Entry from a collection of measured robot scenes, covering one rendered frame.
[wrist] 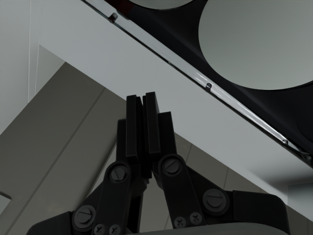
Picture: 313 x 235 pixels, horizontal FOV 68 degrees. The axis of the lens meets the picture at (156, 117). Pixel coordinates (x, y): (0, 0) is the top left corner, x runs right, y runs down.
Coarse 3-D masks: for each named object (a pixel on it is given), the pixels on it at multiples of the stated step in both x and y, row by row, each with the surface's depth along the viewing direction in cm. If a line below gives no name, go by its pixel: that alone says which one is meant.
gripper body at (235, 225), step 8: (216, 224) 8; (224, 224) 8; (232, 224) 8; (240, 224) 8; (248, 224) 8; (256, 224) 8; (144, 232) 8; (152, 232) 8; (160, 232) 8; (168, 232) 8; (176, 232) 8; (184, 232) 8; (192, 232) 8; (200, 232) 8; (208, 232) 8; (216, 232) 8; (224, 232) 7; (232, 232) 7; (240, 232) 7; (248, 232) 7; (256, 232) 7; (264, 232) 7; (272, 232) 7; (280, 232) 7
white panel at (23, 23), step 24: (0, 0) 24; (24, 0) 28; (0, 24) 26; (24, 24) 31; (0, 48) 29; (24, 48) 35; (0, 72) 33; (24, 72) 41; (0, 96) 38; (24, 96) 48; (0, 120) 44
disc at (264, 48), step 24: (216, 0) 15; (240, 0) 15; (264, 0) 14; (288, 0) 14; (312, 0) 14; (216, 24) 17; (240, 24) 16; (264, 24) 16; (288, 24) 15; (312, 24) 14; (216, 48) 18; (240, 48) 18; (264, 48) 17; (288, 48) 16; (312, 48) 16; (240, 72) 19; (264, 72) 18; (288, 72) 18; (312, 72) 17
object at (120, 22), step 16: (96, 0) 19; (112, 16) 19; (128, 32) 20; (144, 32) 20; (160, 48) 20; (176, 64) 21; (192, 80) 22; (208, 80) 21; (224, 96) 22; (240, 112) 23; (272, 128) 23; (288, 144) 24; (304, 160) 25
